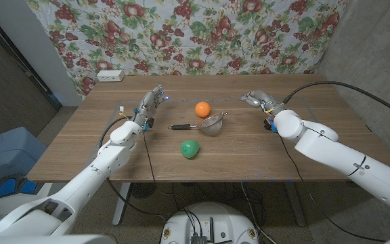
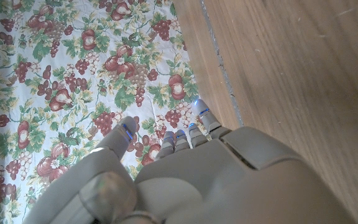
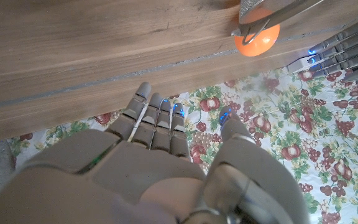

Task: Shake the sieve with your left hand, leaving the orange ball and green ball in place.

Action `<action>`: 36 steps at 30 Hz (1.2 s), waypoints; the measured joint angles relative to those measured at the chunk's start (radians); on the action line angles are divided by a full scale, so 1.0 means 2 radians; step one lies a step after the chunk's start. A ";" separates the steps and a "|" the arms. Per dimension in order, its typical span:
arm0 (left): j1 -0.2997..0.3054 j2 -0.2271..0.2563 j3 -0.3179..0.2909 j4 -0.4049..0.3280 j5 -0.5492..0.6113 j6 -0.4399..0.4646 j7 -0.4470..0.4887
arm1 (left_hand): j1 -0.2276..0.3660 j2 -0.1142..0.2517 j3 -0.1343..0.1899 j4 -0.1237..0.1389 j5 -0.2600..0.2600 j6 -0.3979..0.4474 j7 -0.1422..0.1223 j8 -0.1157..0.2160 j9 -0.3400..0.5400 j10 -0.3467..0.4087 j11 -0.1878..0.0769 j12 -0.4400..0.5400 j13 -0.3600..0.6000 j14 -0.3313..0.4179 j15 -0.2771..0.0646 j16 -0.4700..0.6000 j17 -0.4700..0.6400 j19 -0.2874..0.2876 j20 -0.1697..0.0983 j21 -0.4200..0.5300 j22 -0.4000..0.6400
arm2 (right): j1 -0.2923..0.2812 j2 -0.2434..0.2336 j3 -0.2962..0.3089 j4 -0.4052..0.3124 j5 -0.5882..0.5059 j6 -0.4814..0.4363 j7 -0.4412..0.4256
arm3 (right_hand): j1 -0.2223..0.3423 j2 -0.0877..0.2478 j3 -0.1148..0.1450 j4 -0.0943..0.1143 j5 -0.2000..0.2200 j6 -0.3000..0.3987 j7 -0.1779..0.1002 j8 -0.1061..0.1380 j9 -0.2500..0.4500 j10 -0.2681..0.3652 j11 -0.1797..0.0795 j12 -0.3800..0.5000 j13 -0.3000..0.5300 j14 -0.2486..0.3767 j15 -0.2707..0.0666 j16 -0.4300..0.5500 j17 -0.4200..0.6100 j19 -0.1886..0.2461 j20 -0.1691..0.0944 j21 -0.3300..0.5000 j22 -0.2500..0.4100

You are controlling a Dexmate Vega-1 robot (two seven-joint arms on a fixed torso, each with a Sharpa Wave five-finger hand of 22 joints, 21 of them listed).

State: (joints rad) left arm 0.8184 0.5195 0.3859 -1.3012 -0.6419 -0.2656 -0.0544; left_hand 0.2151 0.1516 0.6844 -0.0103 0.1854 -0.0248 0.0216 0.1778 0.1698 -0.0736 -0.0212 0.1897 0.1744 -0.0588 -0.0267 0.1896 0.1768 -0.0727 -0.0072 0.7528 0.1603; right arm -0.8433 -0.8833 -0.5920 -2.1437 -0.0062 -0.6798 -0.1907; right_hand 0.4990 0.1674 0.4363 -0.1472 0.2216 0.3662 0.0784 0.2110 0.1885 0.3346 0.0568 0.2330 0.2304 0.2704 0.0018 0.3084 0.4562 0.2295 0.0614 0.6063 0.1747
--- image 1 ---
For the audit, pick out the blue-grey storage bin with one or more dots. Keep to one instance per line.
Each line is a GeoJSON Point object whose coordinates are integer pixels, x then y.
{"type": "Point", "coordinates": [9, 152]}

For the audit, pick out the black round floor fan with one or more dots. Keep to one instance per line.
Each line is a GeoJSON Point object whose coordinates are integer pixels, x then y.
{"type": "Point", "coordinates": [143, 190]}

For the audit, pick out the white power strip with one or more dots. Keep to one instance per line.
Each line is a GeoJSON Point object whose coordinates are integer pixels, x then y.
{"type": "Point", "coordinates": [110, 75]}

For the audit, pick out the white floor panel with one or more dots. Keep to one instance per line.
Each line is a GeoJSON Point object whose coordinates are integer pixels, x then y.
{"type": "Point", "coordinates": [42, 189]}

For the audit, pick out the green ball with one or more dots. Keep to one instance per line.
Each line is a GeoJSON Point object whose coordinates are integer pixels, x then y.
{"type": "Point", "coordinates": [189, 148]}

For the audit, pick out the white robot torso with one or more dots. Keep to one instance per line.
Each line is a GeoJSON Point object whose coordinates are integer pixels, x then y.
{"type": "Point", "coordinates": [46, 240]}

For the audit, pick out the black and blue foot pedal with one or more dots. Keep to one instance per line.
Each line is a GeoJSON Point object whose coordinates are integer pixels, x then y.
{"type": "Point", "coordinates": [10, 187]}

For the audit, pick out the white table leg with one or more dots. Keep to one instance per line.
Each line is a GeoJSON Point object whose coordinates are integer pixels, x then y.
{"type": "Point", "coordinates": [120, 206]}

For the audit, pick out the floral fruit print backdrop cloth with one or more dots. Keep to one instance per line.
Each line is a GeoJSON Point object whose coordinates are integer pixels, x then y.
{"type": "Point", "coordinates": [188, 40]}

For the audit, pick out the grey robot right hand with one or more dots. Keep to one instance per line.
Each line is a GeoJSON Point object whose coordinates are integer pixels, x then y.
{"type": "Point", "coordinates": [264, 101]}

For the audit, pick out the grey table leg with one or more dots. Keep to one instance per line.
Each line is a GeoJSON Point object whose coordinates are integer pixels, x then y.
{"type": "Point", "coordinates": [296, 206]}

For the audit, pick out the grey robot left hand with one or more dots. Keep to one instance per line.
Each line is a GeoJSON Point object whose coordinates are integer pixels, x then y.
{"type": "Point", "coordinates": [145, 109]}

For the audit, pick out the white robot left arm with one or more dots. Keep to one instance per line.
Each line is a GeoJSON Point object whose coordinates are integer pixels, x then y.
{"type": "Point", "coordinates": [80, 188]}

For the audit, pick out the orange ball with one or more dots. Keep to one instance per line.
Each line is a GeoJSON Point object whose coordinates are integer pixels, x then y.
{"type": "Point", "coordinates": [202, 109]}

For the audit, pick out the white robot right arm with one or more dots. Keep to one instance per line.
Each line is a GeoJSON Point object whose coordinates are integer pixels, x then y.
{"type": "Point", "coordinates": [334, 152]}

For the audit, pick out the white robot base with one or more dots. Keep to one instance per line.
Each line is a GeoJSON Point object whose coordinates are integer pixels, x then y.
{"type": "Point", "coordinates": [212, 220]}

